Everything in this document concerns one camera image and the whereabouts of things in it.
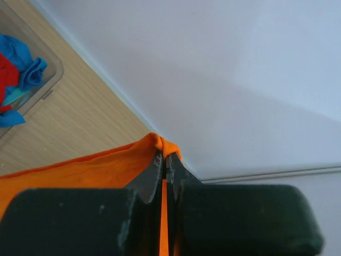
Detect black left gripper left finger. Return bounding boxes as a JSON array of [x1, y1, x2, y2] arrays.
[[1, 152, 163, 255]]

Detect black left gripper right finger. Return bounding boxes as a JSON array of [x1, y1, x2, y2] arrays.
[[165, 153, 324, 255]]

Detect orange t shirt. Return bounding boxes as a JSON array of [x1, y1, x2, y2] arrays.
[[1, 133, 182, 255]]

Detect red t shirt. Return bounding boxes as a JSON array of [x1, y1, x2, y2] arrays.
[[1, 54, 20, 113]]

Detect blue t shirt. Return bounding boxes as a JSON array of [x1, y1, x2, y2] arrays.
[[1, 34, 48, 128]]

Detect clear plastic bin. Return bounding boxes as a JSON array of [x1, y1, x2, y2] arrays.
[[1, 1, 63, 135]]

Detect right aluminium frame post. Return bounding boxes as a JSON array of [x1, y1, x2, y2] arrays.
[[201, 165, 340, 184]]

